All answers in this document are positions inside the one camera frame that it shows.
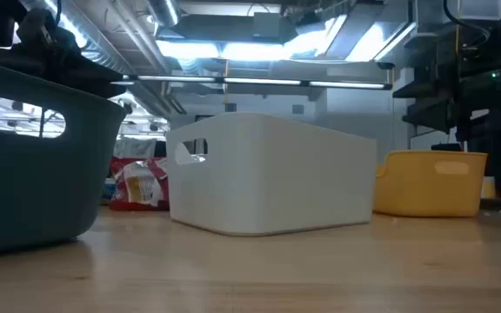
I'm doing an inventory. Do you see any dark blue plastic bin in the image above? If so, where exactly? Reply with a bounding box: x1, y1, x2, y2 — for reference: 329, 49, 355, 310
0, 57, 128, 256

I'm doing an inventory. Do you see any long overhead light bar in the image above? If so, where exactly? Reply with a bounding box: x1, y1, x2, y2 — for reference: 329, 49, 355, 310
110, 74, 394, 91

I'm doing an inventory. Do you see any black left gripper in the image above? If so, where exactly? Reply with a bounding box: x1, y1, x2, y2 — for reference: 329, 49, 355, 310
13, 8, 128, 99

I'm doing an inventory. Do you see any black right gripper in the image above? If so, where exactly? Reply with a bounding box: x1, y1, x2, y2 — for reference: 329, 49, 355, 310
392, 32, 501, 134

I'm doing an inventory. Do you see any white plastic bin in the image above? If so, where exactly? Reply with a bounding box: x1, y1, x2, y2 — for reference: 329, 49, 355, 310
165, 111, 378, 237

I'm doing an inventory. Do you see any yellow plastic bin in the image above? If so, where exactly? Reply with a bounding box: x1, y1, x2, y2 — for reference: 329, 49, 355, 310
372, 150, 489, 218

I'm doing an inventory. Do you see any white patterned cloth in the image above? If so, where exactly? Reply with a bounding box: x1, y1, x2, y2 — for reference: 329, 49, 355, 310
113, 137, 158, 160

